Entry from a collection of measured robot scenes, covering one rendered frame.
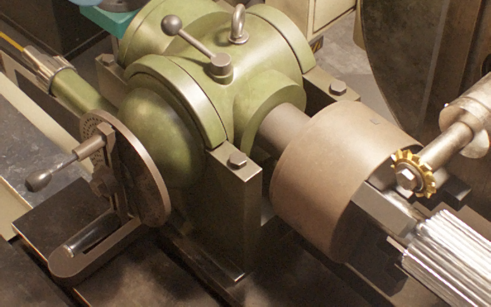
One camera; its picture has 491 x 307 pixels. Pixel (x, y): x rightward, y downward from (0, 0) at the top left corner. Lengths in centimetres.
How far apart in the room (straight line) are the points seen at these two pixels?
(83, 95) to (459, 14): 54
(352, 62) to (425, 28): 183
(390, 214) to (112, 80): 48
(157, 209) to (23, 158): 71
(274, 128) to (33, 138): 81
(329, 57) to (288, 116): 191
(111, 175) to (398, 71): 46
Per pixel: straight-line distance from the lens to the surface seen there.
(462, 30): 125
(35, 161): 189
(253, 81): 124
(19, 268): 142
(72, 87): 136
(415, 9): 130
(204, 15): 131
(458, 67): 129
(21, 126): 197
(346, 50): 317
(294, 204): 116
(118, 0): 221
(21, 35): 281
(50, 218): 146
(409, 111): 143
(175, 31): 124
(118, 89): 134
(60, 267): 137
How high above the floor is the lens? 215
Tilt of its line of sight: 49 degrees down
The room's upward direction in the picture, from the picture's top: straight up
